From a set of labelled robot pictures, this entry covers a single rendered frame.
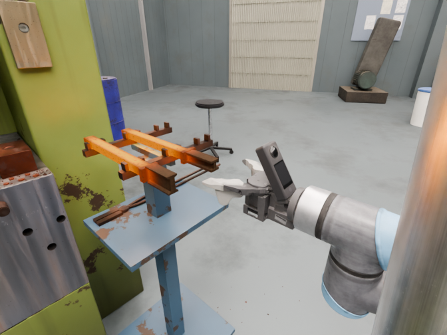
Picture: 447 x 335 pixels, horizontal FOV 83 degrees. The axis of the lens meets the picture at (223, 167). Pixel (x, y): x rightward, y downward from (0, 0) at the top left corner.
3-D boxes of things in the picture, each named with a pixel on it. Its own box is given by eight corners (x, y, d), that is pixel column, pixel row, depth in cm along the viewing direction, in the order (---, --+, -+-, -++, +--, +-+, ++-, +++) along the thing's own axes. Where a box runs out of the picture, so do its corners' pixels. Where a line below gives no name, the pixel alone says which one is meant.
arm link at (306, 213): (319, 205, 42) (338, 183, 48) (292, 195, 45) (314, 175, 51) (310, 246, 46) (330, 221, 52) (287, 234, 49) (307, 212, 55)
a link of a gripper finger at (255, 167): (241, 176, 68) (253, 194, 60) (242, 156, 65) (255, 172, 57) (252, 175, 68) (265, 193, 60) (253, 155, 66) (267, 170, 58)
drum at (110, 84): (135, 135, 384) (125, 75, 346) (111, 149, 334) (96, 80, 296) (102, 132, 397) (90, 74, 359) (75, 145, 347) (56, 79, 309)
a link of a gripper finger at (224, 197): (201, 207, 55) (243, 209, 54) (199, 183, 52) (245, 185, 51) (203, 199, 57) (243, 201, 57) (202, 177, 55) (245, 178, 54)
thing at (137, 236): (228, 207, 94) (228, 203, 93) (132, 272, 67) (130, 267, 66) (177, 181, 112) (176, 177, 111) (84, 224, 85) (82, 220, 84)
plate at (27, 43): (52, 66, 79) (35, 2, 72) (18, 68, 73) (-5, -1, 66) (51, 66, 80) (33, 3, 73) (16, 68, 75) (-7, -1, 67)
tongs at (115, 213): (214, 163, 125) (214, 161, 124) (221, 165, 122) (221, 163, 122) (93, 221, 84) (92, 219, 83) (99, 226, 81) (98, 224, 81)
